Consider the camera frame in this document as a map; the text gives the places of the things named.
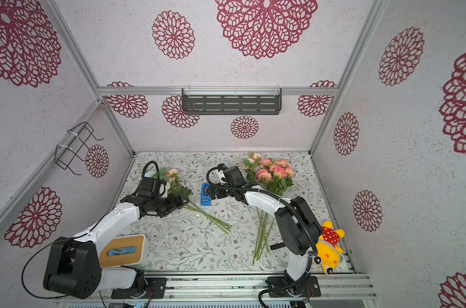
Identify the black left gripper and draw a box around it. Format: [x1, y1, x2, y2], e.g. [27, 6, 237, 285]
[153, 190, 190, 219]

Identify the mixed pastel flower bouquet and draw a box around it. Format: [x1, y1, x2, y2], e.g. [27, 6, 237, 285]
[140, 167, 232, 234]

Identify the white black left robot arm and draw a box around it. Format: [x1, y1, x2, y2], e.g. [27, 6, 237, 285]
[43, 194, 188, 299]

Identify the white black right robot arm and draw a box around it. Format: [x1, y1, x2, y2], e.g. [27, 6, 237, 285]
[208, 184, 322, 282]

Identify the wooden lid tissue box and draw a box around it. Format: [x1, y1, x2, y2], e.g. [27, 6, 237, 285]
[99, 234, 149, 268]

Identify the pink rose bouquet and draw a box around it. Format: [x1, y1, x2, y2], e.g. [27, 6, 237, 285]
[243, 153, 295, 265]

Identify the black round knob tool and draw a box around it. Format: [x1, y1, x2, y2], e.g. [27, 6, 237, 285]
[270, 243, 286, 250]

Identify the yellow plush bear toy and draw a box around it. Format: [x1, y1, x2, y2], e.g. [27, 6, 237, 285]
[312, 221, 345, 275]

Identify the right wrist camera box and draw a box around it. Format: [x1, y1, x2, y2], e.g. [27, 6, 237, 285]
[223, 166, 246, 187]

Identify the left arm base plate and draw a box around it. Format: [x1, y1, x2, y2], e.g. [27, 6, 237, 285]
[110, 277, 167, 300]

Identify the grey wall shelf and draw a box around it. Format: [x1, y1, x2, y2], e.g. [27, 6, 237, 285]
[182, 88, 282, 116]

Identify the black wire wall rack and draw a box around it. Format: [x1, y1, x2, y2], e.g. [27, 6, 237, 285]
[54, 121, 103, 176]

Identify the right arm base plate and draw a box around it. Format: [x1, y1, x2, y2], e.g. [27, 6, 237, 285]
[266, 275, 321, 298]

